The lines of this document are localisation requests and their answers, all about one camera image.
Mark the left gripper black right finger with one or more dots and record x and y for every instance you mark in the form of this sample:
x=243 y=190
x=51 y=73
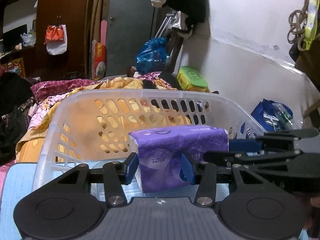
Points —
x=202 y=174

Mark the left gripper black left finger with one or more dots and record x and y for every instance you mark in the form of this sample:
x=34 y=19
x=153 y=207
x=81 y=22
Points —
x=116 y=174

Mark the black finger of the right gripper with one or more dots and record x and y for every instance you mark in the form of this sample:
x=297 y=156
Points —
x=276 y=141
x=227 y=159

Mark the large purple tissue pack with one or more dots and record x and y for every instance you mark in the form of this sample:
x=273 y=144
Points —
x=159 y=152

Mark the blue woven shopping bag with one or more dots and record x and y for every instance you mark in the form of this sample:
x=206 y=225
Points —
x=274 y=116

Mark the translucent white plastic basket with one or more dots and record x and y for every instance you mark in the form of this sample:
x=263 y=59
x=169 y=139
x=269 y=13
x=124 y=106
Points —
x=92 y=126

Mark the olive hanging garment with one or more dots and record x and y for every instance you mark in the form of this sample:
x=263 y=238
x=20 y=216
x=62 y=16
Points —
x=306 y=61

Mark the green yellow box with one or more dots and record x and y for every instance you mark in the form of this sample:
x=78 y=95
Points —
x=190 y=79

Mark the light blue folding table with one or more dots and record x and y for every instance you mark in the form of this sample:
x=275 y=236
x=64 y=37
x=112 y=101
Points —
x=72 y=206

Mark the magenta plaid blanket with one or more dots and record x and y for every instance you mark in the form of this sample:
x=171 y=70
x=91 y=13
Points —
x=43 y=90

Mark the blue plastic bag by door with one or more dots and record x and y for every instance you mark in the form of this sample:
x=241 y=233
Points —
x=152 y=56

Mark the red yellow leaning bag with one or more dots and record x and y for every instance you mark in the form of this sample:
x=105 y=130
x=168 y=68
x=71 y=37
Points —
x=98 y=60

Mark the orange white hanging bag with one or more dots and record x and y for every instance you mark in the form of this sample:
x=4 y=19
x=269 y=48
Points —
x=56 y=38

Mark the grey door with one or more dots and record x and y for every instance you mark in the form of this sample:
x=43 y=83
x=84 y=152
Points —
x=129 y=26

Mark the white black hanging jacket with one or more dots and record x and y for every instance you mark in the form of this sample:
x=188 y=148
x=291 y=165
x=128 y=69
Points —
x=189 y=14

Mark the dark red wooden wardrobe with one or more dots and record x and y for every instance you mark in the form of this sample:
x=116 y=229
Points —
x=71 y=15

